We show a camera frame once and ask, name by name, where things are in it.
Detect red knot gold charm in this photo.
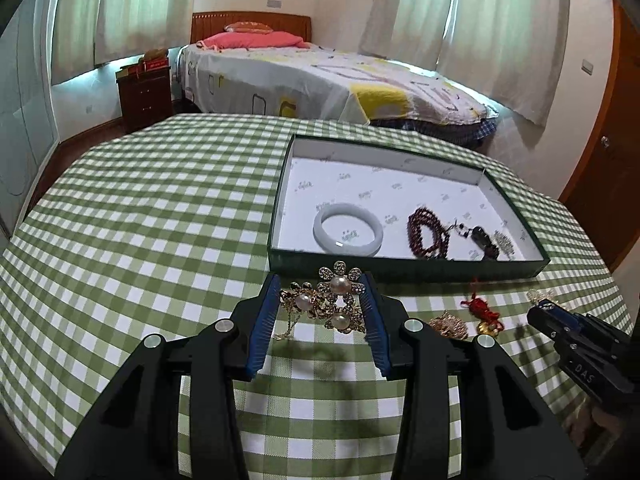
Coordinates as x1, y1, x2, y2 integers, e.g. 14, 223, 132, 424
460, 280, 504, 339

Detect silver rhinestone brooch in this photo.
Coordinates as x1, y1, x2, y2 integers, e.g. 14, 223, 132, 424
494, 231, 515, 259

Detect gold bead bracelet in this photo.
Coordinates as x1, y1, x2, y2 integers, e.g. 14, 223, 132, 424
428, 311, 471, 340

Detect black stone pendant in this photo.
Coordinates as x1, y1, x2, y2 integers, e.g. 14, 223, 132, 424
448, 221, 500, 261

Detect dark red bead bracelet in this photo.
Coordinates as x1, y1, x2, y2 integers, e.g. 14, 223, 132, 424
406, 206, 454, 261

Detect white jade bangle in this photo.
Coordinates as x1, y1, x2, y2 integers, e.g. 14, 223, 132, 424
312, 203, 384, 257

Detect pearl flower brooch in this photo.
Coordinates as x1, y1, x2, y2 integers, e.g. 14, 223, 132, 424
273, 260, 367, 341

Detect person right hand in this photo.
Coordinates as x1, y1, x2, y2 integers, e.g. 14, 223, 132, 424
591, 405, 627, 439

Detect brown wooden door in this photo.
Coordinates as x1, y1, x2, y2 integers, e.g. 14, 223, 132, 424
560, 1, 639, 271

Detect dark green tray box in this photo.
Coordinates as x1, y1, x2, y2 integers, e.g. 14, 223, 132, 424
267, 134, 550, 283

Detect green checkered tablecloth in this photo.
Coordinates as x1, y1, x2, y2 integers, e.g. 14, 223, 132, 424
1, 114, 632, 479

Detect right white curtain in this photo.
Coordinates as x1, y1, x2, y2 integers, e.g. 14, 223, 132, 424
359, 0, 570, 126

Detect white curtain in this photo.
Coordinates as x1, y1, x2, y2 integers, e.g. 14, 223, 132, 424
359, 0, 570, 126
52, 0, 194, 84

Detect glass wardrobe door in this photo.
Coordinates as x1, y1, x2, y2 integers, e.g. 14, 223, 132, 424
1, 0, 58, 242

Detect dark wooden nightstand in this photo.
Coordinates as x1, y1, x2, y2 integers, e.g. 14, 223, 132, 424
116, 65, 174, 133

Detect bed with patterned sheet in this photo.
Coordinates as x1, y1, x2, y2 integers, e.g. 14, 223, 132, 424
176, 44, 498, 148

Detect red boxes on nightstand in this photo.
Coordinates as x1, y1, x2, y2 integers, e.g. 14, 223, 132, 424
115, 49, 169, 80

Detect pink pillow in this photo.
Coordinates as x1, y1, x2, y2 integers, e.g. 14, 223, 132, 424
195, 22, 310, 52

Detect wooden headboard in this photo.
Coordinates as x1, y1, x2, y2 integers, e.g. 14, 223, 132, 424
190, 11, 312, 44

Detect left white curtain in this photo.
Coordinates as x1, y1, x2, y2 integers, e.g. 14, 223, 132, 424
52, 0, 194, 84

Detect wall light switch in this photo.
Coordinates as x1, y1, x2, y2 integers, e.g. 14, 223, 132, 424
582, 58, 593, 76

